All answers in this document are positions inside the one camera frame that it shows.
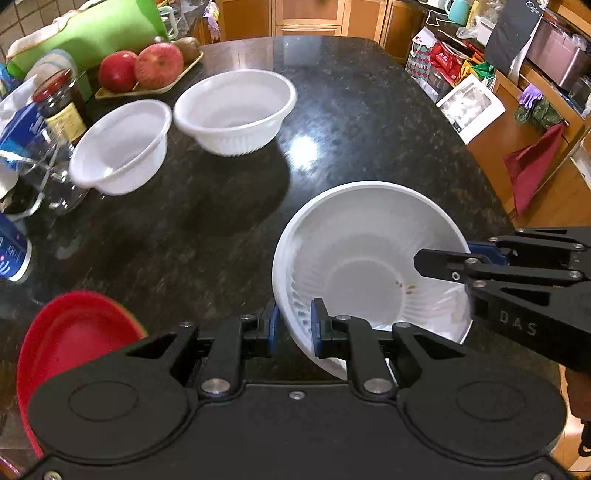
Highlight streaked red apple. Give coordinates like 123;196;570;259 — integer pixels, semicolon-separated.
135;43;185;90

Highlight blue paper cup white lid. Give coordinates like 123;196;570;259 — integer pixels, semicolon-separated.
0;215;33;284

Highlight white plastic bowl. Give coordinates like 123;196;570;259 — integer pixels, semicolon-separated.
272;181;474;382
174;70;297;156
70;99;173;196

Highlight clear glass carafe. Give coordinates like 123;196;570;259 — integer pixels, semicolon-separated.
17;134;91;216

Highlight cream cloth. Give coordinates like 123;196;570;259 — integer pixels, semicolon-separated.
6;0;108;62

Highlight wooden base cabinets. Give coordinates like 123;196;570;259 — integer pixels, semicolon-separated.
216;0;426;62

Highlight dark apron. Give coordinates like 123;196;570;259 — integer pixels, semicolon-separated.
485;0;546;77

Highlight red snack packets bag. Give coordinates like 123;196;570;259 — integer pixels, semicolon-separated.
406;27;477;80

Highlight metal appliance box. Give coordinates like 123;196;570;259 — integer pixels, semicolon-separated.
526;9;591;89

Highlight green cutting board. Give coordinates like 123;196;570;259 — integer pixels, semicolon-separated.
7;0;170;77

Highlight mint green mug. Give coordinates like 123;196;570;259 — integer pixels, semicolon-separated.
444;0;470;27

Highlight white dishes stack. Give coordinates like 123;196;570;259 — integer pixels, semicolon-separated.
23;48;80;87

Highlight white box with window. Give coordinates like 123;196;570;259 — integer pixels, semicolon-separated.
436;74;507;145

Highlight purple rubber gloves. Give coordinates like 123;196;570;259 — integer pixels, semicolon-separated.
519;85;546;110

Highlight pale yellow fruit tray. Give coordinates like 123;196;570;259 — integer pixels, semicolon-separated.
95;48;204;100

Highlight dark sauce jar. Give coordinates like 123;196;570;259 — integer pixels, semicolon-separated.
32;69;89;145

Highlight dark red apple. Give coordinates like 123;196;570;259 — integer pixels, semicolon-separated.
98;51;139;93

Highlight dark red cloth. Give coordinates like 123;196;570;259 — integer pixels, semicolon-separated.
503;123;567;219

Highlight blue tissue pack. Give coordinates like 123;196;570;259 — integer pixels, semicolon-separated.
0;104;49;161

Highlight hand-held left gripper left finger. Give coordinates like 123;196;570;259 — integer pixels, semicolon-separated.
124;300;282;400

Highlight brown kiwi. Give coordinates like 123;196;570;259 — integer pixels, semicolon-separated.
173;37;202;64

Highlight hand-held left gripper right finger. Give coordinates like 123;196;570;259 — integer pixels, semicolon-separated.
310;298;468;399

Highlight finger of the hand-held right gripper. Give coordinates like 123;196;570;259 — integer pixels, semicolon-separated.
468;226;591;274
413;248;585;289

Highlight orange-red plastic plate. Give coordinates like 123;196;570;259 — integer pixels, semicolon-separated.
17;291;149;459

